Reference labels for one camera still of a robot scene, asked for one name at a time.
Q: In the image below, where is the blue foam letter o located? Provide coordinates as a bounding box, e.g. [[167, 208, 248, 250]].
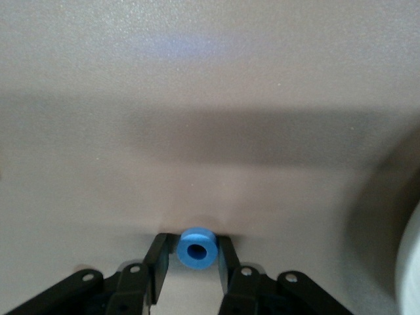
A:
[[176, 226, 219, 270]]

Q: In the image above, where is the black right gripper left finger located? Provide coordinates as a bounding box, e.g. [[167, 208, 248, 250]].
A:
[[0, 232, 175, 315]]

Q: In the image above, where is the beige brown plate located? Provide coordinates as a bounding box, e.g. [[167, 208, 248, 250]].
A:
[[395, 199, 420, 315]]

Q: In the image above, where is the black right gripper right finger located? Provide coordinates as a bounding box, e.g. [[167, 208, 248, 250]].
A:
[[216, 236, 355, 315]]

